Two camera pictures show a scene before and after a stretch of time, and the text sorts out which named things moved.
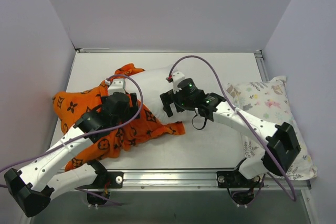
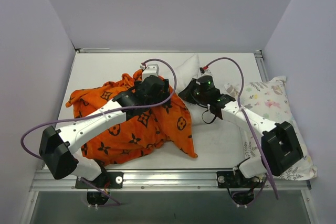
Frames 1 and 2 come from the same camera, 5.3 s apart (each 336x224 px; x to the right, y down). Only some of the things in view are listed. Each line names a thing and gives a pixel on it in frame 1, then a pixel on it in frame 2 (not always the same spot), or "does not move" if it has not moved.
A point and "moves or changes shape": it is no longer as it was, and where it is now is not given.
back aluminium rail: (81, 50) does not move
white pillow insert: (154, 85) to (186, 71)
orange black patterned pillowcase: (69, 105) moves or changes shape
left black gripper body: (133, 100) to (163, 87)
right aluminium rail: (261, 64) does not move
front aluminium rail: (195, 181) does not move
